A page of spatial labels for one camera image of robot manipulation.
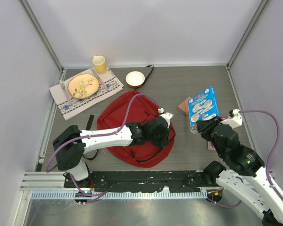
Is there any yellow mug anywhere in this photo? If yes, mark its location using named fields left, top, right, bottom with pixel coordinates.
left=92, top=55, right=107, bottom=74

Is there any aluminium front rail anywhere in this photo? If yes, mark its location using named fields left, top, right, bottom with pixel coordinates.
left=20, top=169, right=279, bottom=191

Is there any pink handled fork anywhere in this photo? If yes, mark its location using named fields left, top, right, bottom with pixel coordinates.
left=59, top=79, right=72, bottom=106

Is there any yellow bird plate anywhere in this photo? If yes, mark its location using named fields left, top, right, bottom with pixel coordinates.
left=67, top=74, right=100, bottom=99

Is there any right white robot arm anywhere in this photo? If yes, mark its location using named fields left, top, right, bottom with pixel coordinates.
left=196, top=116, right=283, bottom=226

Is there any blue comic paperback book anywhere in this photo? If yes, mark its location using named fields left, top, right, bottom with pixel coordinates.
left=188, top=86, right=219, bottom=134

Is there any patterned cloth placemat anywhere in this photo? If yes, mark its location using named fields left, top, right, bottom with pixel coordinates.
left=50, top=68, right=124, bottom=120

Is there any orange white bowl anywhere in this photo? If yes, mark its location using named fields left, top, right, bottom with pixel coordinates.
left=125, top=71, right=145, bottom=88

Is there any pink handled knife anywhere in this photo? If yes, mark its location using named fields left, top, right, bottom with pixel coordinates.
left=91, top=68, right=109, bottom=91

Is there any purple treehouse paperback book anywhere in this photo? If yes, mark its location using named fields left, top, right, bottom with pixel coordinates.
left=207, top=117, right=228, bottom=151

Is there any red student backpack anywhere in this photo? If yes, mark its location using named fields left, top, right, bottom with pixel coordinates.
left=82, top=65, right=176, bottom=168

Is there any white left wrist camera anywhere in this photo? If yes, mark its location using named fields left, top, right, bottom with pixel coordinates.
left=158, top=107, right=174, bottom=126

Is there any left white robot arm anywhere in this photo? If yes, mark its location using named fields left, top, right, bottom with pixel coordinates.
left=53, top=113, right=173, bottom=188

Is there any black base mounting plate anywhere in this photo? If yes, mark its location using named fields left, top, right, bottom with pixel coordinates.
left=77, top=170, right=218, bottom=193

